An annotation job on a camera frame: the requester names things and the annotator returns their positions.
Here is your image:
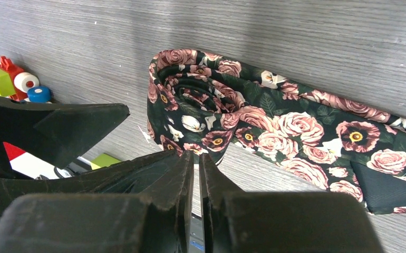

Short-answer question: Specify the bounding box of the pink floral black tie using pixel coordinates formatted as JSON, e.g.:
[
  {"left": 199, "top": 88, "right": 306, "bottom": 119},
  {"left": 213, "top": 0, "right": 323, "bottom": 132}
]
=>
[{"left": 147, "top": 49, "right": 406, "bottom": 215}]

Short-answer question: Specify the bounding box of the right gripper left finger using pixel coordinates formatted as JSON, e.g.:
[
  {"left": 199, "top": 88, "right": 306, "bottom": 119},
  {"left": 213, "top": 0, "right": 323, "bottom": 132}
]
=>
[{"left": 0, "top": 151, "right": 194, "bottom": 252}]

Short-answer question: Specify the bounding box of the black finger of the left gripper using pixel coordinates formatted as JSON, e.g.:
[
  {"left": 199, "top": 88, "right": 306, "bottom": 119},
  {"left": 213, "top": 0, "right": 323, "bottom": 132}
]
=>
[
  {"left": 0, "top": 151, "right": 179, "bottom": 217},
  {"left": 0, "top": 97, "right": 130, "bottom": 175}
]

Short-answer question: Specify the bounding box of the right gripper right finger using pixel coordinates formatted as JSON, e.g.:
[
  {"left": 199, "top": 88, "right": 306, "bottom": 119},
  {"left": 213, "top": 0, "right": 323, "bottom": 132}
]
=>
[{"left": 199, "top": 154, "right": 383, "bottom": 252}]

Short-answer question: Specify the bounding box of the red toy truck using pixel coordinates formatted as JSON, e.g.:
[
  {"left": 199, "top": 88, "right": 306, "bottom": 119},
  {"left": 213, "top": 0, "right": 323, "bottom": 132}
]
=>
[{"left": 0, "top": 56, "right": 52, "bottom": 103}]

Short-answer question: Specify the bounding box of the green block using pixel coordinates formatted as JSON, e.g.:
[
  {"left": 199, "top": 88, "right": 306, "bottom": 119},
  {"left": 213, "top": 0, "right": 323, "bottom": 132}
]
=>
[{"left": 90, "top": 153, "right": 121, "bottom": 170}]

